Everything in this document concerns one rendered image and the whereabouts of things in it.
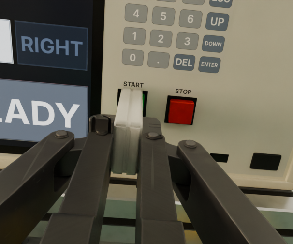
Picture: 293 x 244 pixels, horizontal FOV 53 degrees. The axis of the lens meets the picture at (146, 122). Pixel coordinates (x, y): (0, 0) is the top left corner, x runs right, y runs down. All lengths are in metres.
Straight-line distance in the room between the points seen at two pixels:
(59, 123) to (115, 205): 0.08
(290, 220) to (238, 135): 0.08
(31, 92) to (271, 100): 0.18
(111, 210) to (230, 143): 0.11
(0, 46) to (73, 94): 0.06
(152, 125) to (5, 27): 0.12
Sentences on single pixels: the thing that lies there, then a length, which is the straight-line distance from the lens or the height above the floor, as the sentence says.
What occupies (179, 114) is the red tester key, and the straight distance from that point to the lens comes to 0.22.
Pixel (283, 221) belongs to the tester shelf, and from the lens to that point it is 0.27.
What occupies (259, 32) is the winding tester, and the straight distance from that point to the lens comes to 0.23.
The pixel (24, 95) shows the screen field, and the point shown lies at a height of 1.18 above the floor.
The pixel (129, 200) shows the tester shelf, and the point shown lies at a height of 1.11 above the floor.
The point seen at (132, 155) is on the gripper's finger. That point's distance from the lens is 0.16.
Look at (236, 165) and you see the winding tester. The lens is 0.26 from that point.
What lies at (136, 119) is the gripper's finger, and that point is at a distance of 0.16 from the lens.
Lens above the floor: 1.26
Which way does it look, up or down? 23 degrees down
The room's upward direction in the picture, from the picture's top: 6 degrees clockwise
